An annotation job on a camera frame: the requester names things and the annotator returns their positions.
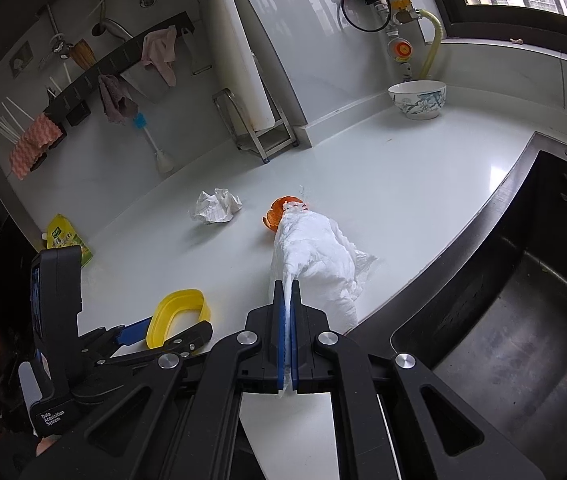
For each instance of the pink wavy cloth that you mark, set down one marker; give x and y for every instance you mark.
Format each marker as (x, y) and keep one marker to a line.
(33, 147)

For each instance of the black wall rack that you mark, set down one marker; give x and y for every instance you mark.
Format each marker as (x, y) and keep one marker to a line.
(128, 52)

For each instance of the amber cup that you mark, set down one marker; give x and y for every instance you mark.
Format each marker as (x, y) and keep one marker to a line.
(83, 55)

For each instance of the blue white bottle brush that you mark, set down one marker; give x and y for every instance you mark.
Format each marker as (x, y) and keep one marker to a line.
(161, 157)

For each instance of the steel cleaver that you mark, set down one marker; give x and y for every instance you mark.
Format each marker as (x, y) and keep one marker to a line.
(198, 55)

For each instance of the steel board rack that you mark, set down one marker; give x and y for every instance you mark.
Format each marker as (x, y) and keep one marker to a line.
(273, 140)

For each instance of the yellow green pouch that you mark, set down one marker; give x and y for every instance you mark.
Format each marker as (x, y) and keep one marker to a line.
(65, 240)

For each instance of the white cutting board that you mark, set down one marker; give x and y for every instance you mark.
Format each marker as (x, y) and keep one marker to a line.
(243, 60)

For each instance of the wall socket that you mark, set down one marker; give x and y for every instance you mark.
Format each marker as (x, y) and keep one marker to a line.
(21, 60)

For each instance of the white plastic bag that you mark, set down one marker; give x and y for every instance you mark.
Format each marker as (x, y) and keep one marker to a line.
(313, 255)

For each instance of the orange plastic cup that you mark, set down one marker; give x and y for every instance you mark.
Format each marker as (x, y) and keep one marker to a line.
(276, 215)

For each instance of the white patterned bowl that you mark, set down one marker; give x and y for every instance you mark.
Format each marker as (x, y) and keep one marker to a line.
(417, 102)

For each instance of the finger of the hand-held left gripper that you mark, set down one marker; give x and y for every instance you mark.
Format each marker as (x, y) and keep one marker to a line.
(136, 330)
(183, 337)

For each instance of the bundle of white straws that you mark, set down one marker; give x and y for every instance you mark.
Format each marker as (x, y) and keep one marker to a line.
(10, 125)

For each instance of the yellow plastic container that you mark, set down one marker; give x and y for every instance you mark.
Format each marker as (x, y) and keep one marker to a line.
(178, 305)

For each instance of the purple grey cloth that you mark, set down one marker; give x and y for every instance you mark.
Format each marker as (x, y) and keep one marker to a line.
(113, 100)

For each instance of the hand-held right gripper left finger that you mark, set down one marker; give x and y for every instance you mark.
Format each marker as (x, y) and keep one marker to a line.
(279, 340)

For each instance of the pale pink cloth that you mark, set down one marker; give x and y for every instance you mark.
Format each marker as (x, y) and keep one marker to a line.
(161, 55)

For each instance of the steel sink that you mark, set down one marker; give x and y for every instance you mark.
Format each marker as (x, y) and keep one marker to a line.
(513, 310)

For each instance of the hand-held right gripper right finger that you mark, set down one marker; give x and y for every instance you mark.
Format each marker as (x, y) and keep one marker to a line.
(304, 345)

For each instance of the crumpled white paper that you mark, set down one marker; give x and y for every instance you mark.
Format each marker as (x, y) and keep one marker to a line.
(216, 205)

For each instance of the gas regulator orange dial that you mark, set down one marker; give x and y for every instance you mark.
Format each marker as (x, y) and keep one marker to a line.
(402, 50)

